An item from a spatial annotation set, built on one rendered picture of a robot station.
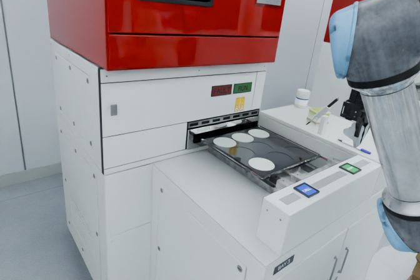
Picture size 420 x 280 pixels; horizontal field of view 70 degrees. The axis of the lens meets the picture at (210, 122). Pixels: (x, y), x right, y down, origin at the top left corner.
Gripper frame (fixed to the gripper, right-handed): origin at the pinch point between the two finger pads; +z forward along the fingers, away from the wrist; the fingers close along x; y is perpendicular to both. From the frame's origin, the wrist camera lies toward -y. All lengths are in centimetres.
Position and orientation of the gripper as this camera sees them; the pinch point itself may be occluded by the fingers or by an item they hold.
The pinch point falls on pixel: (358, 145)
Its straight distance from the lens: 114.2
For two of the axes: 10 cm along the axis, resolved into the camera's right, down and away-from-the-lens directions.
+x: -7.7, 1.6, -6.2
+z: -0.9, 9.3, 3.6
